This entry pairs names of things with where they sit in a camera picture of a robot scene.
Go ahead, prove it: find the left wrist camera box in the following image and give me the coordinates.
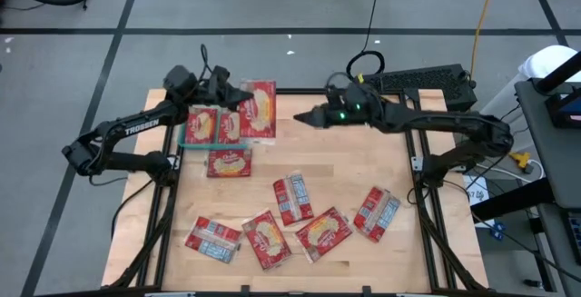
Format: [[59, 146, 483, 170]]
[[162, 64, 200, 103]]

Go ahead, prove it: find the yellow cable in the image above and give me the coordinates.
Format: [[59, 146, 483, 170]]
[[468, 0, 501, 78]]

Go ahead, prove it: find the grey side table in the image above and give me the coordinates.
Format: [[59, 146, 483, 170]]
[[514, 78, 581, 297]]

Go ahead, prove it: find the yellow plug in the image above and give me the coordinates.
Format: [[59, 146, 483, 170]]
[[507, 151, 535, 174]]

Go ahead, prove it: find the white bin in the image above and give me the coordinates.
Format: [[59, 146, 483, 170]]
[[475, 45, 580, 128]]

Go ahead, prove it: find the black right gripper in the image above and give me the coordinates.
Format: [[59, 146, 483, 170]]
[[292, 89, 381, 130]]

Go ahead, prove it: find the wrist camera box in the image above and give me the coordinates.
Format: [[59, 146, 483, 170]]
[[324, 83, 359, 107], [162, 64, 200, 103]]

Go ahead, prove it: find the white paper sheet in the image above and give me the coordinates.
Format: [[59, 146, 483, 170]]
[[462, 173, 490, 219]]

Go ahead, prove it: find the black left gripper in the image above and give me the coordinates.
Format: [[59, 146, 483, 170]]
[[199, 64, 254, 107]]

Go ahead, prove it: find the black monitor stand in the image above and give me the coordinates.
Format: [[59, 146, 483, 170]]
[[533, 50, 581, 129]]

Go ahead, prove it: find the teal plastic basket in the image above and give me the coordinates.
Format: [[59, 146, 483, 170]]
[[176, 101, 250, 151]]

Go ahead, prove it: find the black coiled floor cable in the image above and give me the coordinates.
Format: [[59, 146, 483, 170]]
[[345, 0, 386, 83]]

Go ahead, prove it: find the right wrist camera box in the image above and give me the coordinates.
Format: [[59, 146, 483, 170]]
[[324, 83, 359, 107]]

